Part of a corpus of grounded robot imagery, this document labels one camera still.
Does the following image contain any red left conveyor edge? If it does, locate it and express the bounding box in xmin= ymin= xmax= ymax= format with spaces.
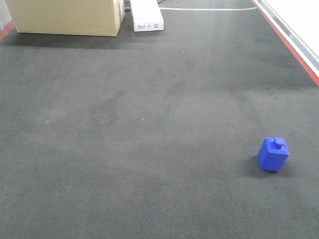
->
xmin=0 ymin=21 xmax=15 ymax=41

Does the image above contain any white long carton box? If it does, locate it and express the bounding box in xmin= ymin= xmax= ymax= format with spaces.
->
xmin=130 ymin=0 xmax=164 ymax=32

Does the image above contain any large cardboard box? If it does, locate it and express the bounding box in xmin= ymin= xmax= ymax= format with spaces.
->
xmin=5 ymin=0 xmax=125 ymax=37

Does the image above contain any red conveyor side rail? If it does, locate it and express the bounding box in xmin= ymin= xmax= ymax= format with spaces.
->
xmin=253 ymin=0 xmax=319 ymax=84

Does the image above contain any dark grey conveyor belt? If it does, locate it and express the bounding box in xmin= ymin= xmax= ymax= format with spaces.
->
xmin=0 ymin=0 xmax=319 ymax=239

